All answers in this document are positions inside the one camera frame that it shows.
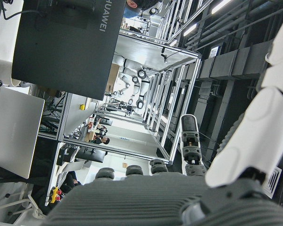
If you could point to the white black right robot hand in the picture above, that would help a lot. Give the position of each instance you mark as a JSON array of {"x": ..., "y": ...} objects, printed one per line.
[{"x": 132, "y": 204}]

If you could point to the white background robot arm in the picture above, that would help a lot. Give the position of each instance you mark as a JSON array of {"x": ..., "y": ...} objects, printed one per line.
[{"x": 132, "y": 68}]

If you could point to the small black monitor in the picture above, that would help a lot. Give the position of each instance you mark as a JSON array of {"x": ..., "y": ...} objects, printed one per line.
[{"x": 89, "y": 154}]

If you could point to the seated person in black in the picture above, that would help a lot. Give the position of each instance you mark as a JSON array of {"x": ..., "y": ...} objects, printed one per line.
[{"x": 102, "y": 140}]

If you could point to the yellow emergency stop box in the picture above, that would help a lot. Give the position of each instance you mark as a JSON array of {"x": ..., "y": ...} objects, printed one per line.
[{"x": 54, "y": 195}]

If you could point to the white metal stand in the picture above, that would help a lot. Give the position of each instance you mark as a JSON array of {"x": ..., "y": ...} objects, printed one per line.
[{"x": 34, "y": 204}]

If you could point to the yellow round button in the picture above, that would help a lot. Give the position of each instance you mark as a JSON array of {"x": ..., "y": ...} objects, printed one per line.
[{"x": 81, "y": 107}]

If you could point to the brown cardboard box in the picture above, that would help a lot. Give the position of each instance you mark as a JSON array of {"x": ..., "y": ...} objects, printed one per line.
[{"x": 113, "y": 77}]

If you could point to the silver laptop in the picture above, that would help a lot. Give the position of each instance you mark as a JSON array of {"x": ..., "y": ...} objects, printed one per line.
[{"x": 14, "y": 131}]

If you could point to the white air vent grille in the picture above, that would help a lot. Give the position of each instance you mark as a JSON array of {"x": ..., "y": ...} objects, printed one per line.
[{"x": 274, "y": 182}]

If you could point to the black Huawei monitor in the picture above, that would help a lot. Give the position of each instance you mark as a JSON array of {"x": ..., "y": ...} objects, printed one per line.
[{"x": 61, "y": 47}]

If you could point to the ceiling strip light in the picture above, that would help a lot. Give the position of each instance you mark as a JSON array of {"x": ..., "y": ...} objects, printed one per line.
[
  {"x": 190, "y": 29},
  {"x": 220, "y": 5}
]

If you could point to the person in blue shirt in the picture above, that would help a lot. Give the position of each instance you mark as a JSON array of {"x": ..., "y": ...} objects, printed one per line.
[{"x": 132, "y": 9}]

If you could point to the aluminium frame enclosure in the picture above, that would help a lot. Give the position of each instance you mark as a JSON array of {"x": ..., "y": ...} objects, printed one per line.
[{"x": 189, "y": 94}]

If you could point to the grey ventilation duct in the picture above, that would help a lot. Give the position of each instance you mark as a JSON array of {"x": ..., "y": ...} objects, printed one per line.
[{"x": 226, "y": 63}]

